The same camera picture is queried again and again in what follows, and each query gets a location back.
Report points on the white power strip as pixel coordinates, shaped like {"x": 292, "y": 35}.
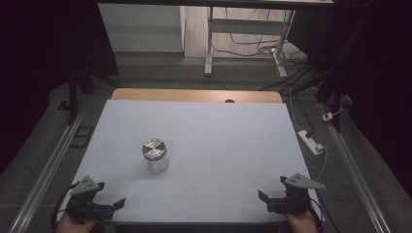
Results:
{"x": 310, "y": 142}

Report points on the silver metal jar lid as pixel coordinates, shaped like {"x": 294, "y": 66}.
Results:
{"x": 154, "y": 149}

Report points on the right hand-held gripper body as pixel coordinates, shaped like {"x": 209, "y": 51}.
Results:
{"x": 296, "y": 199}

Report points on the clear glass jar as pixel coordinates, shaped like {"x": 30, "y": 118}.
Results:
{"x": 159, "y": 165}

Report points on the small white adapter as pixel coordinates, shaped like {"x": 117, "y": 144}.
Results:
{"x": 327, "y": 116}

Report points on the black rectangular floor frame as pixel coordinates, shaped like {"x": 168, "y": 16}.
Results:
{"x": 76, "y": 140}

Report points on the wooden table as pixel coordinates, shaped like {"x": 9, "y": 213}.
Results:
{"x": 181, "y": 95}

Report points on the person's left hand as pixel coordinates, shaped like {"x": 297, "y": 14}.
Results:
{"x": 74, "y": 227}

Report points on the white foam board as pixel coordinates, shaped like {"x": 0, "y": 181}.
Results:
{"x": 210, "y": 136}

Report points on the person's right hand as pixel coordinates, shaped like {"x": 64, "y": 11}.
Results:
{"x": 302, "y": 224}

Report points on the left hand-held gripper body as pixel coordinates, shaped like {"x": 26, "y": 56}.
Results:
{"x": 85, "y": 198}

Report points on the white desk frame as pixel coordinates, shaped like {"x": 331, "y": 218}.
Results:
{"x": 246, "y": 26}

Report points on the black metal stand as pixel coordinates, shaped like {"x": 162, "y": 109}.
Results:
{"x": 335, "y": 93}
{"x": 73, "y": 93}

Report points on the aluminium floor rail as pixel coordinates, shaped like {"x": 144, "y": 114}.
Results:
{"x": 48, "y": 171}
{"x": 356, "y": 174}

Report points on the white wall panel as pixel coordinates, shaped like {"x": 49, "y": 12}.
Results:
{"x": 142, "y": 29}

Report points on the black curtain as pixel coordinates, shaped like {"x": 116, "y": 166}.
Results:
{"x": 379, "y": 81}
{"x": 39, "y": 64}

